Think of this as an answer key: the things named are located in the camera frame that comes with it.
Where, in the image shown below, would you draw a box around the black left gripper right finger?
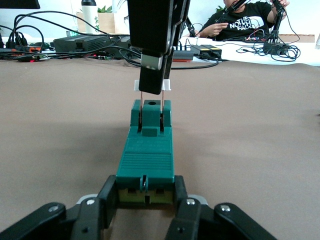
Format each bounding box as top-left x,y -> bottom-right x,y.
164,174 -> 278,240

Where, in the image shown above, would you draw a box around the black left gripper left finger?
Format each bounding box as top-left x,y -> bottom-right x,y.
0,174 -> 119,240

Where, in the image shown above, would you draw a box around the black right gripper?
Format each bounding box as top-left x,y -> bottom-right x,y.
127,0 -> 191,96

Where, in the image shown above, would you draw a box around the green load switch white handle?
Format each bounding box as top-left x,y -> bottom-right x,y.
116,79 -> 176,206

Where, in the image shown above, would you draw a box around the person's right hand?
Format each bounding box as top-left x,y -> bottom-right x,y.
211,22 -> 230,34

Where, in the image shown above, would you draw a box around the black USB hub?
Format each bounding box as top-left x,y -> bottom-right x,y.
172,49 -> 195,62

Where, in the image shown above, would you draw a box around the black power adapter yellow label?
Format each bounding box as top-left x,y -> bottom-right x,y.
201,44 -> 223,60
190,44 -> 213,61

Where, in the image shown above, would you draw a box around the small black ribbed electronics box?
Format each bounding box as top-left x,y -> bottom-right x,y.
111,36 -> 132,58

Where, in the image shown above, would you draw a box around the thin black stand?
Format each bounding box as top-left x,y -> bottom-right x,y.
184,17 -> 200,38

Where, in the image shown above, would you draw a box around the wooden box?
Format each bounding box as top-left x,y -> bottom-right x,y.
75,12 -> 131,35

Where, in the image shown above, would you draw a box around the large black ribbed electronics box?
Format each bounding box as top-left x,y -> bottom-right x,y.
52,34 -> 112,53

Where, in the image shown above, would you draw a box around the white bottle black cap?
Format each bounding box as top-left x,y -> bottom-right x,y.
81,0 -> 99,35

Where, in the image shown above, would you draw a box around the person in black T-shirt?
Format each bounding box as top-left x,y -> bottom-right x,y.
198,0 -> 291,42

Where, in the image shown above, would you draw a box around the brown table mat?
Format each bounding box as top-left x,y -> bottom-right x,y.
0,56 -> 320,240

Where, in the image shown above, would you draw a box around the red circuit board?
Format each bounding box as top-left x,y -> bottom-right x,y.
246,34 -> 266,43

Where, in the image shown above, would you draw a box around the orange black tool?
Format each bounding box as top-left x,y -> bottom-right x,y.
7,42 -> 43,54

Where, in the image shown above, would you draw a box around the brown cardboard board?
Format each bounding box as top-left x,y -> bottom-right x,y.
278,33 -> 316,43

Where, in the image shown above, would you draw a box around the black monitor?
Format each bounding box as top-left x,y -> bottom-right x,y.
0,0 -> 41,10

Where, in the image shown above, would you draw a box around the black cable bundle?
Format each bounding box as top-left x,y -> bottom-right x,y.
0,10 -> 131,62

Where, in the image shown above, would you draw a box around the tangled black cables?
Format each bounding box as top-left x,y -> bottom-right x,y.
236,41 -> 302,62

